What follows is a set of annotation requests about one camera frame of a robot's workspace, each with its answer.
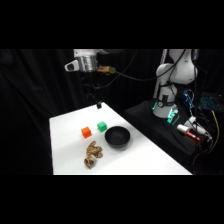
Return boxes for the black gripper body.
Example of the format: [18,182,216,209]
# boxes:
[81,71,102,104]

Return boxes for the red cube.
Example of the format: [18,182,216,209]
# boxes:
[80,126,93,139]

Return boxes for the green cube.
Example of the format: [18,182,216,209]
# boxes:
[96,121,108,133]

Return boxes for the black bowl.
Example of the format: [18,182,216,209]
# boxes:
[104,125,131,150]

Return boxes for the brown plush toy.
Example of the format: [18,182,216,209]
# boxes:
[83,140,104,170]

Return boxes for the black robot stand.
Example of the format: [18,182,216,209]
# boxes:
[123,99,202,158]

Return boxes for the black curtain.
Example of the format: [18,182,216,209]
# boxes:
[0,49,224,176]

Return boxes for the white cylinder with red tip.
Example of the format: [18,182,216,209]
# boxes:
[176,123,202,142]

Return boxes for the blue lit keyboard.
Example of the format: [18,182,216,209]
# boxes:
[199,93,224,113]

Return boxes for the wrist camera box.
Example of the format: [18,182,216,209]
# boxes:
[96,65,117,75]

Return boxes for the blue cable bundle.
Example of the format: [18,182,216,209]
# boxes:
[182,88,196,110]

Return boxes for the yellow cable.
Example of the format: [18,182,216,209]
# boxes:
[206,109,221,153]

